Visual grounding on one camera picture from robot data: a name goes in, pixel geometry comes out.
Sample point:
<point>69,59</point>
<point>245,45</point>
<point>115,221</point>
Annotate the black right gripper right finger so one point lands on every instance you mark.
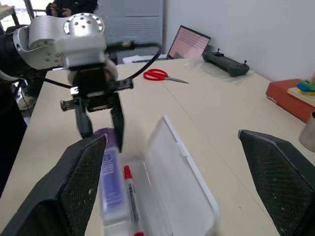
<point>283,182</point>

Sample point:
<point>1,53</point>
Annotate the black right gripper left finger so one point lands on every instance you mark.
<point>61,186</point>

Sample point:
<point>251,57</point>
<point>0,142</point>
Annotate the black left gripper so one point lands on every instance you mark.
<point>91,83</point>

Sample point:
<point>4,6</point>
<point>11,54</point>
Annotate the purple glue tube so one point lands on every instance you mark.
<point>110,177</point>

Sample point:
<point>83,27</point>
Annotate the red marker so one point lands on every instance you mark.
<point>129,186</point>

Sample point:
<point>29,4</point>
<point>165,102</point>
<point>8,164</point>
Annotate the translucent white pencil case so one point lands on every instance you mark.
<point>177,177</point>

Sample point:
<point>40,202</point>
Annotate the silver metal cup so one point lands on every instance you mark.
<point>308,132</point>

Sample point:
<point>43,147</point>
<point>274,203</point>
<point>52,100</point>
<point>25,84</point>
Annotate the white paper sheets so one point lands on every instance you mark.
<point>134,58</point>

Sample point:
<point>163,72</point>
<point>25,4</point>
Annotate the black robot torso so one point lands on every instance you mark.
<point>9,127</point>

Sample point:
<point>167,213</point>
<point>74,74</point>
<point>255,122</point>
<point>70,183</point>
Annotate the red cardboard box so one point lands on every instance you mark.
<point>283,98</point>

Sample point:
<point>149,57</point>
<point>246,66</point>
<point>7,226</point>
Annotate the white perforated metal cabinet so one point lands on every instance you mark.
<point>137,27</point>

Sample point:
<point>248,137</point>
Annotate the clear plastic bag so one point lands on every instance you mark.
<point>197,66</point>

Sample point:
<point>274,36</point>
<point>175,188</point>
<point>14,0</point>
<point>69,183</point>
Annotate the open laptop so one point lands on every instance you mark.
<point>189,43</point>

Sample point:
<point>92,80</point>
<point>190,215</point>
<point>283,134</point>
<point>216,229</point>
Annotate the black handheld controller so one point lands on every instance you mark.
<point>226,62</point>

